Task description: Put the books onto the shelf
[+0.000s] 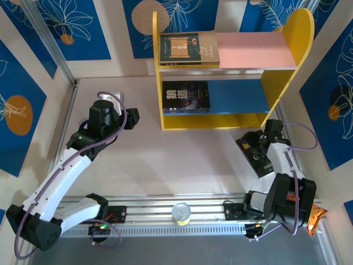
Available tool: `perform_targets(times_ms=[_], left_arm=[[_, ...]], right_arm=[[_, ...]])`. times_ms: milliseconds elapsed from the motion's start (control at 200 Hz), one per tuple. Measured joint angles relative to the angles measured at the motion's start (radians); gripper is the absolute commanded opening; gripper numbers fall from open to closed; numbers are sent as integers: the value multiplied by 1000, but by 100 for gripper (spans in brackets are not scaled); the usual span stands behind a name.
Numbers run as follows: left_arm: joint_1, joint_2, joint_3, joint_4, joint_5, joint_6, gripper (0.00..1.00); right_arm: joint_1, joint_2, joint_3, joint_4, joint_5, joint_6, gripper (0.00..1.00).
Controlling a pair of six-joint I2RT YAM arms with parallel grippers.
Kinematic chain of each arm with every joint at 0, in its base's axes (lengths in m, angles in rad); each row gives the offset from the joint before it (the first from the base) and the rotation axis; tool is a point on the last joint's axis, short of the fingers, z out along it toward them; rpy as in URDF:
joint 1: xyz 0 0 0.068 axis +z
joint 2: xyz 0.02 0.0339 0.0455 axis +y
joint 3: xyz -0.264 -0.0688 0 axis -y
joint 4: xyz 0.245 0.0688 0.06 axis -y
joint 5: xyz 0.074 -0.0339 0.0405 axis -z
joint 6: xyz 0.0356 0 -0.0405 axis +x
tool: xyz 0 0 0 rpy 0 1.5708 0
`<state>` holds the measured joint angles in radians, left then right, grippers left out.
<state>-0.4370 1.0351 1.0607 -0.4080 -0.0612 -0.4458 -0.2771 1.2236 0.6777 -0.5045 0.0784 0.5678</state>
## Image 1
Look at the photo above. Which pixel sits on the black yellow-title antler book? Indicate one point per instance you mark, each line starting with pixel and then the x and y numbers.
pixel 264 169

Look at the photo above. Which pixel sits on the purple old man book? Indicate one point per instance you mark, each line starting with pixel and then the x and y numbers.
pixel 182 110

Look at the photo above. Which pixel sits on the black wolf eye book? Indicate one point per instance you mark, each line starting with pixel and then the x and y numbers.
pixel 182 95

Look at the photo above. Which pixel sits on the yellow cartoon boy book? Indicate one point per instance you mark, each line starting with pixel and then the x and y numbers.
pixel 190 67

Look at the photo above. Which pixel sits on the brown scroll cover book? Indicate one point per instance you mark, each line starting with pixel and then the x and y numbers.
pixel 187 48

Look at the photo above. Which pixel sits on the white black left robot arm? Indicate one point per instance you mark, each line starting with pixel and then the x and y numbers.
pixel 55 182

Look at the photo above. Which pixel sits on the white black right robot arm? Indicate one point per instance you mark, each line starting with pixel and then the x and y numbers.
pixel 289 198

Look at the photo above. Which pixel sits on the dark red-print face book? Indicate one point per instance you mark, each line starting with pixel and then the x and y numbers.
pixel 182 112

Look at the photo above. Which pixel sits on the black controller board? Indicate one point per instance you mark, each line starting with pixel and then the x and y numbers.
pixel 253 230
pixel 99 229

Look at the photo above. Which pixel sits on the orange snack bag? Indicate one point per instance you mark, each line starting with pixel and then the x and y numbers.
pixel 317 215

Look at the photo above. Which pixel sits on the yellow pink blue bookshelf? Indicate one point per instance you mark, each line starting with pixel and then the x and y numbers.
pixel 248 49

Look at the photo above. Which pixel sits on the silver drink can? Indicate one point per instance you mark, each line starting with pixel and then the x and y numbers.
pixel 181 214

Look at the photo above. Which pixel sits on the grey metal panel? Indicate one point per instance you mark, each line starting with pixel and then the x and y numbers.
pixel 179 251

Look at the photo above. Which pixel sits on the aluminium side rail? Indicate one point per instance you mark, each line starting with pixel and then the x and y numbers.
pixel 280 111
pixel 73 91

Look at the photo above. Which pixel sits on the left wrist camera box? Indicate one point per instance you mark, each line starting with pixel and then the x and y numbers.
pixel 110 95

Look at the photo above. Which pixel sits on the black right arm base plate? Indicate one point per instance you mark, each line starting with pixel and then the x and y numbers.
pixel 231 212

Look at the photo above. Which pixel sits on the aluminium rail bed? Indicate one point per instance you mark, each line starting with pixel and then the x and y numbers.
pixel 154 205

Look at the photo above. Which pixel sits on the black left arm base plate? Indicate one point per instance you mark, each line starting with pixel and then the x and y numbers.
pixel 118 214

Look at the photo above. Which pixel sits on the aluminium corner post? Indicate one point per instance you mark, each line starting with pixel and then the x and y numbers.
pixel 47 36
pixel 311 3

